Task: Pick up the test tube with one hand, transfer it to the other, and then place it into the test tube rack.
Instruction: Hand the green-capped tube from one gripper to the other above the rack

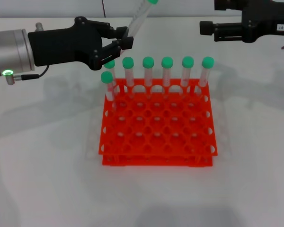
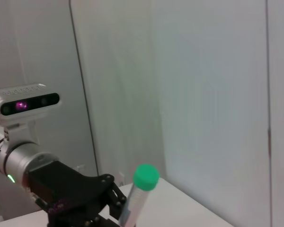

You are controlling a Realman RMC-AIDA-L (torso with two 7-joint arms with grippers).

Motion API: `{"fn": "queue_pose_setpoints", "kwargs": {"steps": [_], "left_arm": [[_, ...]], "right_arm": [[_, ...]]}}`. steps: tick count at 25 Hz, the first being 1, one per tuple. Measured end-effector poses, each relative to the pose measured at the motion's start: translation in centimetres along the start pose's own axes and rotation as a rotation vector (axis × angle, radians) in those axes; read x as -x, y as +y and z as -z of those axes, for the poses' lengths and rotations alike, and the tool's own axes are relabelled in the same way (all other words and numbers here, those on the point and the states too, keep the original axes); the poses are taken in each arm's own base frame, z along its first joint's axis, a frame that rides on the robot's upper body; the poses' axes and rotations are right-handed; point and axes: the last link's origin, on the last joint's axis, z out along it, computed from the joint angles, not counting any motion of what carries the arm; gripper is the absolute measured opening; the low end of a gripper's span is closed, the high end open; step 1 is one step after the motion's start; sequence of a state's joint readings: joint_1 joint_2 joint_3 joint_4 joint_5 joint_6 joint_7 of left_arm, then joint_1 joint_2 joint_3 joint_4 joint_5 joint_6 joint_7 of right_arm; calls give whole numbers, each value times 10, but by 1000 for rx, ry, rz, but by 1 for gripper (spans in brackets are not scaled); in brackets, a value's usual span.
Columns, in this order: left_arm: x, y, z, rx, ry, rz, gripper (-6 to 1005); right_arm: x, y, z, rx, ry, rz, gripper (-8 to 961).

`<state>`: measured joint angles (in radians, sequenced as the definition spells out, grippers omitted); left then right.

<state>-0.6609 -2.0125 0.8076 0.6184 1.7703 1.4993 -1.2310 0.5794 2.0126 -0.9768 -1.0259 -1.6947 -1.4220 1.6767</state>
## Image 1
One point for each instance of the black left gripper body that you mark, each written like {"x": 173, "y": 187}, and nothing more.
{"x": 61, "y": 45}

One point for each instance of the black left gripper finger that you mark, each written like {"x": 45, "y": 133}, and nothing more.
{"x": 121, "y": 32}
{"x": 127, "y": 43}

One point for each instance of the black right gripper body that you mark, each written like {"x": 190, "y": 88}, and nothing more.
{"x": 262, "y": 21}

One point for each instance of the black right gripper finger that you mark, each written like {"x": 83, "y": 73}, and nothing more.
{"x": 227, "y": 4}
{"x": 227, "y": 32}

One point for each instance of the clear tube with green cap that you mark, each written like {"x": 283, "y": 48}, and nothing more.
{"x": 138, "y": 20}
{"x": 128, "y": 62}
{"x": 111, "y": 65}
{"x": 208, "y": 62}
{"x": 167, "y": 62}
{"x": 188, "y": 62}
{"x": 148, "y": 62}
{"x": 106, "y": 77}

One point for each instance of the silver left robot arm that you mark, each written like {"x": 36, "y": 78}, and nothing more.
{"x": 11, "y": 52}

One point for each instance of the orange test tube rack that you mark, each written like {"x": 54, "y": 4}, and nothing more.
{"x": 159, "y": 128}

